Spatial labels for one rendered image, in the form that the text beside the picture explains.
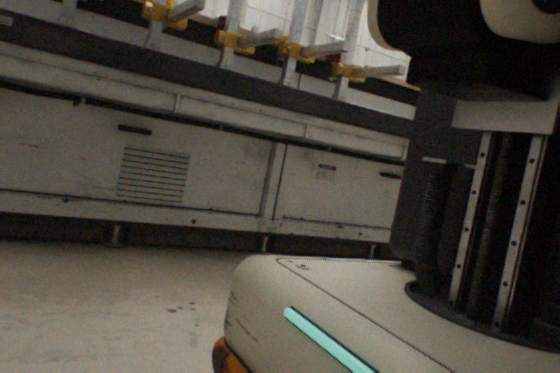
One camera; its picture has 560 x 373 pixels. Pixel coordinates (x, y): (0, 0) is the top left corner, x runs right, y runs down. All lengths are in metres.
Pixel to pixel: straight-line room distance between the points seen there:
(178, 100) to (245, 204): 0.61
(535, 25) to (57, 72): 1.26
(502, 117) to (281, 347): 0.45
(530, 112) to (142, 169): 1.40
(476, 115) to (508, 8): 0.24
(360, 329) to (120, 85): 1.16
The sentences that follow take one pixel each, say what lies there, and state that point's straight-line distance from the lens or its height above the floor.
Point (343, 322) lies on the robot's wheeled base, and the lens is 0.62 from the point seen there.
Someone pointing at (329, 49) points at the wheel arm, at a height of 0.83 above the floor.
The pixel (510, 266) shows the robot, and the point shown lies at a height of 0.37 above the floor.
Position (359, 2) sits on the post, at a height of 1.08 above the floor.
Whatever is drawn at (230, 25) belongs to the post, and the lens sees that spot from 1.66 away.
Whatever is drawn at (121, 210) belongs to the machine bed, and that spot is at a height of 0.14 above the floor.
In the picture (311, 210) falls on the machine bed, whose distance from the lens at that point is 2.17.
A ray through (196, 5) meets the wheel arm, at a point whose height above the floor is 0.80.
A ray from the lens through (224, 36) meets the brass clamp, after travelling 1.63.
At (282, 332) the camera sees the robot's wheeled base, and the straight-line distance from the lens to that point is 0.70.
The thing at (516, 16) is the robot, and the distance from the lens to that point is 0.59.
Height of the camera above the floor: 0.47
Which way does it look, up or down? 3 degrees down
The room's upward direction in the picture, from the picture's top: 11 degrees clockwise
